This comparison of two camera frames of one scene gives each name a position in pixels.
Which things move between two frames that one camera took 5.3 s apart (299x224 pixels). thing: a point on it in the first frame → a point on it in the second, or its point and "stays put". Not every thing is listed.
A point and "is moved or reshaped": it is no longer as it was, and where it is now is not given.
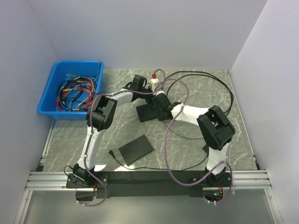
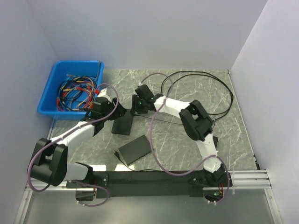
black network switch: x=135 y=150 stays put
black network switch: x=147 y=112 is moved or reshaped
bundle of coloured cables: x=76 y=93 stays put
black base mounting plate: x=88 y=186 stays put
